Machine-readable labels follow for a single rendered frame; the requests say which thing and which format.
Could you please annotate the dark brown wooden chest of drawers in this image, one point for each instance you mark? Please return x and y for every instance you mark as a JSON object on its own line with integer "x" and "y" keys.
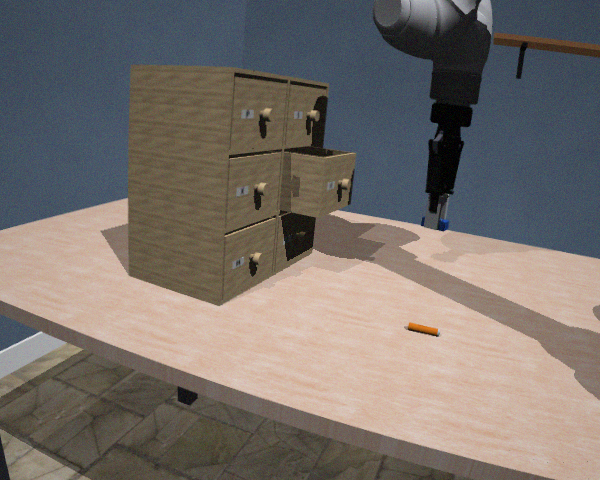
{"x": 178, "y": 155}

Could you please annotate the tan wooden drawer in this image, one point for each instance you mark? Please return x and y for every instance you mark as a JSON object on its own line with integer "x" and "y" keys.
{"x": 311, "y": 180}
{"x": 258, "y": 110}
{"x": 294, "y": 237}
{"x": 246, "y": 200}
{"x": 302, "y": 101}
{"x": 254, "y": 243}

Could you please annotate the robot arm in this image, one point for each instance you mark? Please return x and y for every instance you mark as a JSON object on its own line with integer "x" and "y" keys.
{"x": 431, "y": 29}

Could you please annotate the orange-brown cylinder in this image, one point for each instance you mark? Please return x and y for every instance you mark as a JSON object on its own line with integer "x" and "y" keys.
{"x": 424, "y": 329}

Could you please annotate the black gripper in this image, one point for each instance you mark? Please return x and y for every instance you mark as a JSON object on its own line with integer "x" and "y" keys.
{"x": 439, "y": 179}

